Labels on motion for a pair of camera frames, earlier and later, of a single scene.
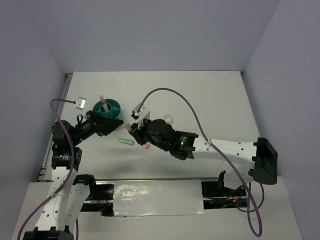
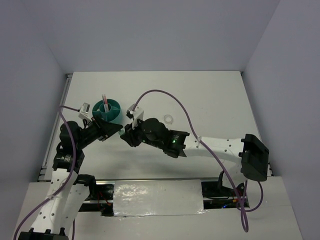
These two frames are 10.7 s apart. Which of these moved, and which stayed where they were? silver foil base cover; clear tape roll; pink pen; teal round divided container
Moved: pink pen
Stayed: teal round divided container; clear tape roll; silver foil base cover
